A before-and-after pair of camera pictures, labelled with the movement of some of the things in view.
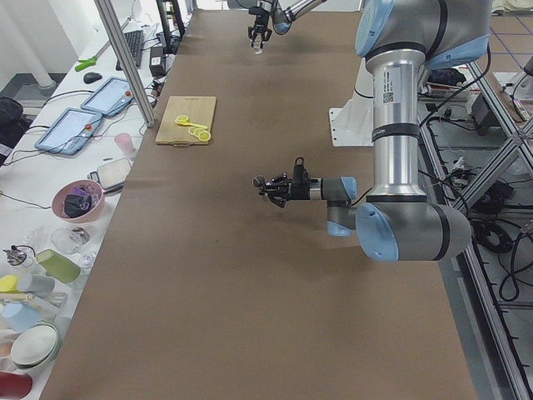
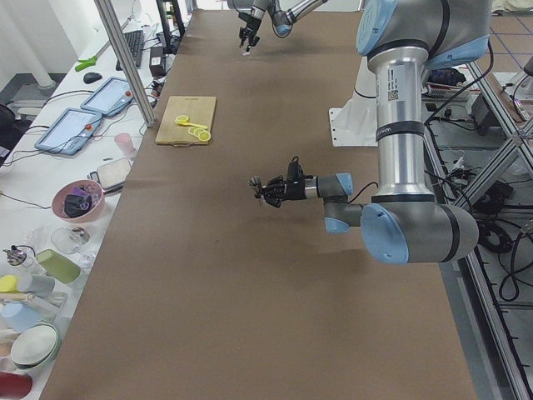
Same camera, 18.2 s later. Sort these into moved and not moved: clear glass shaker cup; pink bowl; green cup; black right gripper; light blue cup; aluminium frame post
Moved: black right gripper; clear glass shaker cup
Not moved: pink bowl; aluminium frame post; light blue cup; green cup
